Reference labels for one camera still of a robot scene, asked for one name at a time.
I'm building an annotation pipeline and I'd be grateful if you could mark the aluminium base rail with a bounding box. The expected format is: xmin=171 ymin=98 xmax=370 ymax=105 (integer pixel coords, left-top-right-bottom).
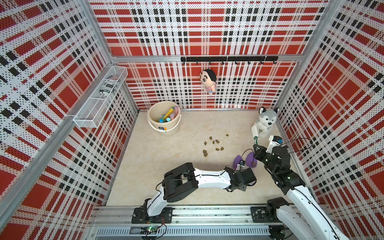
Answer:
xmin=86 ymin=203 xmax=337 ymax=238

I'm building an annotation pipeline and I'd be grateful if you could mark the purple trowel pink handle back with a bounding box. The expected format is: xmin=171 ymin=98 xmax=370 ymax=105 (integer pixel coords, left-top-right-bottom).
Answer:
xmin=173 ymin=106 xmax=180 ymax=118

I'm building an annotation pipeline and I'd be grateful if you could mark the green white scrub brush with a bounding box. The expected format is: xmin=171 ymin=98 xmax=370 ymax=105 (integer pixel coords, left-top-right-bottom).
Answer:
xmin=251 ymin=125 xmax=259 ymax=145

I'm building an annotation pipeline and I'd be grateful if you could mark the husky plush toy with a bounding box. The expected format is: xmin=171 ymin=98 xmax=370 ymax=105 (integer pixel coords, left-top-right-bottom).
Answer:
xmin=254 ymin=107 xmax=280 ymax=138

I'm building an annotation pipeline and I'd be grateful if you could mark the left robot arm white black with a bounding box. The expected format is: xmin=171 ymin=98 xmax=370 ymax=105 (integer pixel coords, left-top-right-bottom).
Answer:
xmin=131 ymin=163 xmax=257 ymax=224

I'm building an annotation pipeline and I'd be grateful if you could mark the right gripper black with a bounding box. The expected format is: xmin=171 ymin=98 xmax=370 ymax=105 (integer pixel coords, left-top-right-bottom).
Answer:
xmin=253 ymin=144 xmax=278 ymax=175

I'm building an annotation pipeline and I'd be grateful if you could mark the cartoon boy plush doll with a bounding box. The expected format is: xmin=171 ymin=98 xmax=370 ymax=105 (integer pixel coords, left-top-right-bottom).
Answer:
xmin=200 ymin=69 xmax=217 ymax=95

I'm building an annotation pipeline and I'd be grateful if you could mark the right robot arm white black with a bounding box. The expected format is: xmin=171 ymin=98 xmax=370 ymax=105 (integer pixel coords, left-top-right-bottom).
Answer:
xmin=254 ymin=144 xmax=348 ymax=240

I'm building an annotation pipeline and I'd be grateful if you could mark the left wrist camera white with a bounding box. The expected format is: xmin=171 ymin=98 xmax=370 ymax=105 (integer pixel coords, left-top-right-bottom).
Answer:
xmin=238 ymin=160 xmax=246 ymax=167

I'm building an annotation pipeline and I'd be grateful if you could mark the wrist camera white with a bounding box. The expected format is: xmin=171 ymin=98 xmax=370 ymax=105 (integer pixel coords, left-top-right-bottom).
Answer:
xmin=238 ymin=160 xmax=246 ymax=167
xmin=267 ymin=136 xmax=283 ymax=153

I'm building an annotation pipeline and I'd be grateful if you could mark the purple pointed trowel rightmost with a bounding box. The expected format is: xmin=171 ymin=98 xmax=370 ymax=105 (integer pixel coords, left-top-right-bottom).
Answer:
xmin=246 ymin=153 xmax=258 ymax=168

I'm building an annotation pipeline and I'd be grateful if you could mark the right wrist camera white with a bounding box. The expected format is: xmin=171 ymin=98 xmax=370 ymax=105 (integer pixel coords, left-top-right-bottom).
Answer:
xmin=267 ymin=136 xmax=283 ymax=153

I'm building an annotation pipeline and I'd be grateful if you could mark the cream plastic bucket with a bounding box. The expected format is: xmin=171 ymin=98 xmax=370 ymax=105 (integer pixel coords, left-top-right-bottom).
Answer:
xmin=147 ymin=102 xmax=182 ymax=136

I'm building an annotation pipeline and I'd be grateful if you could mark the purple pointed trowel pink handle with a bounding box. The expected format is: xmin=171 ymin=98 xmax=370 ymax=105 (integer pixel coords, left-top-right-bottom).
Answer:
xmin=233 ymin=155 xmax=243 ymax=171

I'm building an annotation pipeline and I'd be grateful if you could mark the green pointed trowel yellow handle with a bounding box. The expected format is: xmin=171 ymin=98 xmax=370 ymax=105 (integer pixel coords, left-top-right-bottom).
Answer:
xmin=165 ymin=107 xmax=174 ymax=118

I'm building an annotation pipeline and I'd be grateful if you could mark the black hook rail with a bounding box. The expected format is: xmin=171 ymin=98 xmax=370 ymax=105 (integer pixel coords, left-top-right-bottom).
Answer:
xmin=181 ymin=56 xmax=279 ymax=63

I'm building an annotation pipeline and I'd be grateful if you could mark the clear wall shelf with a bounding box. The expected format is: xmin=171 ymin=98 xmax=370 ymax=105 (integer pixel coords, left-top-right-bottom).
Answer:
xmin=74 ymin=66 xmax=128 ymax=129

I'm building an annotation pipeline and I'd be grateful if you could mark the can on shelf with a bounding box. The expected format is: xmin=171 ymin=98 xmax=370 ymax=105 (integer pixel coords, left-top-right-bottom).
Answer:
xmin=99 ymin=79 xmax=118 ymax=96

